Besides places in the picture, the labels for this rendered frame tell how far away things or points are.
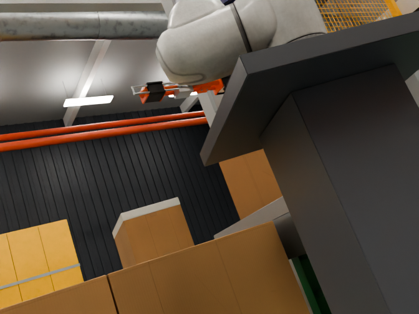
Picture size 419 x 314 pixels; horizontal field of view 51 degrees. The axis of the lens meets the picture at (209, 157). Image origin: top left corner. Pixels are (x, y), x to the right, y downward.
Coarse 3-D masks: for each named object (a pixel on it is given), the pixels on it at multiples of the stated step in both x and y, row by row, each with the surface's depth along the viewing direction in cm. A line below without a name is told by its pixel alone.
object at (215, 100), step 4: (208, 92) 308; (212, 92) 306; (208, 96) 309; (212, 96) 305; (216, 96) 306; (220, 96) 308; (212, 100) 306; (216, 100) 305; (220, 100) 306; (212, 104) 307; (216, 104) 304; (216, 108) 303
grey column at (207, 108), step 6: (162, 0) 345; (168, 0) 337; (168, 6) 339; (168, 12) 340; (198, 96) 325; (204, 96) 318; (204, 102) 320; (210, 102) 312; (204, 108) 321; (210, 108) 314; (210, 114) 315; (210, 120) 317; (210, 126) 318; (294, 270) 283; (300, 282) 281; (300, 288) 280; (306, 300) 278; (312, 312) 277
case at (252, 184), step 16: (240, 160) 186; (256, 160) 177; (224, 176) 199; (240, 176) 189; (256, 176) 179; (272, 176) 170; (240, 192) 191; (256, 192) 181; (272, 192) 172; (240, 208) 193; (256, 208) 183
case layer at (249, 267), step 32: (192, 256) 135; (224, 256) 140; (256, 256) 145; (64, 288) 117; (96, 288) 120; (128, 288) 124; (160, 288) 127; (192, 288) 131; (224, 288) 135; (256, 288) 140; (288, 288) 145
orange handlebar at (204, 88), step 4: (216, 80) 192; (204, 84) 188; (208, 84) 189; (212, 84) 190; (216, 84) 192; (168, 88) 180; (196, 88) 191; (200, 88) 189; (204, 88) 190; (208, 88) 192; (212, 88) 195; (168, 92) 184; (172, 92) 185; (192, 92) 190; (200, 92) 192; (204, 92) 194; (140, 96) 177
